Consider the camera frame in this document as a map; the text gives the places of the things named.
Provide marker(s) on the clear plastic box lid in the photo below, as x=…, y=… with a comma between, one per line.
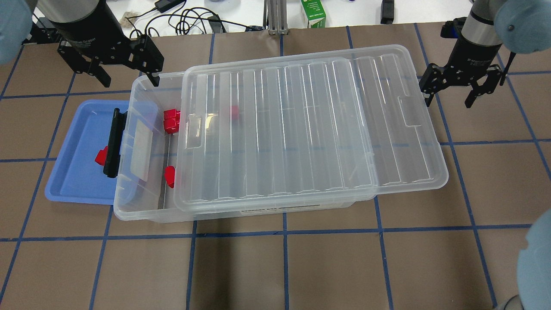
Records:
x=407, y=154

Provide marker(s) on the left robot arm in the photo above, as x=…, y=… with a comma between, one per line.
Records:
x=93, y=22

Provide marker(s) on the blue plastic tray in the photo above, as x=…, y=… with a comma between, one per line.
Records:
x=77, y=178

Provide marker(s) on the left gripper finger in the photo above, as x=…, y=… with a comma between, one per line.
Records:
x=101, y=75
x=153, y=76

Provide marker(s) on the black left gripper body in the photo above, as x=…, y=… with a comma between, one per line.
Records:
x=87, y=31

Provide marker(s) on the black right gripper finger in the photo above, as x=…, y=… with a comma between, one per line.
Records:
x=477, y=91
x=429, y=95

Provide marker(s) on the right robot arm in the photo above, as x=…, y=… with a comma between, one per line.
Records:
x=487, y=41

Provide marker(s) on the black power adapter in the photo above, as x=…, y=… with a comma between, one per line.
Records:
x=165, y=5

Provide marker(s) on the black box latch handle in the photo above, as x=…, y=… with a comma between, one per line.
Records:
x=113, y=157

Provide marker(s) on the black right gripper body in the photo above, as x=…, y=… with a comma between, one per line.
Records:
x=472, y=54

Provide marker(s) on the green carton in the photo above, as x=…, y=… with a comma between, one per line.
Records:
x=313, y=13

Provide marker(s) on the aluminium frame post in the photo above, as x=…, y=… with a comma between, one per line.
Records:
x=275, y=17

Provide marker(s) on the red block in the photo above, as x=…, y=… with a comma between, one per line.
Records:
x=172, y=113
x=101, y=156
x=171, y=125
x=169, y=176
x=234, y=112

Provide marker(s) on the clear plastic storage box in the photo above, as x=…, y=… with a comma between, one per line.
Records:
x=204, y=146

